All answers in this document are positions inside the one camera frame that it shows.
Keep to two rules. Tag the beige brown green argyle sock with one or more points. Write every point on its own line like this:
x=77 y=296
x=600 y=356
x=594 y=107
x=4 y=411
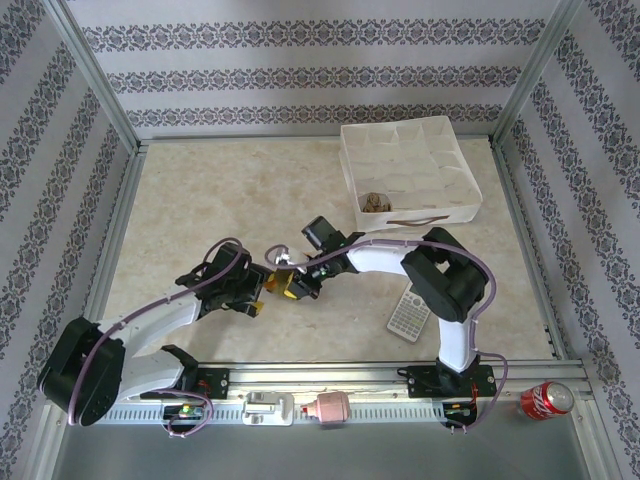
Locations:
x=375 y=202

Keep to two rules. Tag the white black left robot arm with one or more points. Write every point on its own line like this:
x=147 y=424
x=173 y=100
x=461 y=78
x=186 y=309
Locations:
x=160 y=315

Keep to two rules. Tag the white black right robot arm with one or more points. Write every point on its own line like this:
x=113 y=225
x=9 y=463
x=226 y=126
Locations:
x=380 y=257

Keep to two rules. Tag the grey white calculator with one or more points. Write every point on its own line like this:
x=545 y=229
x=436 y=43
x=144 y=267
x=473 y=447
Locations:
x=407 y=315

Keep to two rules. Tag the white plastic clamp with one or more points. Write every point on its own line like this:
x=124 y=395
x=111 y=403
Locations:
x=267 y=410

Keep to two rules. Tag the pink bottle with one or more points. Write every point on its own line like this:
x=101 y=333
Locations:
x=332 y=406

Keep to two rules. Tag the small circuit board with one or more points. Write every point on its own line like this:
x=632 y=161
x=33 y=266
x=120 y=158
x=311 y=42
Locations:
x=182 y=411
x=459 y=411

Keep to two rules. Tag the white fabric divider organizer box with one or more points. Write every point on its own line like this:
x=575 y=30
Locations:
x=425 y=160

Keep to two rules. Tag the red soda can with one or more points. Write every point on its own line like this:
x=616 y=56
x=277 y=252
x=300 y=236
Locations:
x=547 y=400

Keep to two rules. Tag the aluminium frame rail by bases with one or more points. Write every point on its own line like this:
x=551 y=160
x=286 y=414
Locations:
x=310 y=372

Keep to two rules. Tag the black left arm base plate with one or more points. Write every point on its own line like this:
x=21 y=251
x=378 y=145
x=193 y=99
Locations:
x=215 y=382

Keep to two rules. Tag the aluminium side frame rail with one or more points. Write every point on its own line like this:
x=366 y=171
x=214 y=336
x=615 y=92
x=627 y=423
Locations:
x=530 y=250
x=122 y=240

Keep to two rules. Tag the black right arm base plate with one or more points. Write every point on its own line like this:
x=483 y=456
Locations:
x=420 y=380

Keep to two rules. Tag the aluminium frame post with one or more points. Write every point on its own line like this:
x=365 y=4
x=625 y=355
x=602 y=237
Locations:
x=90 y=75
x=542 y=70

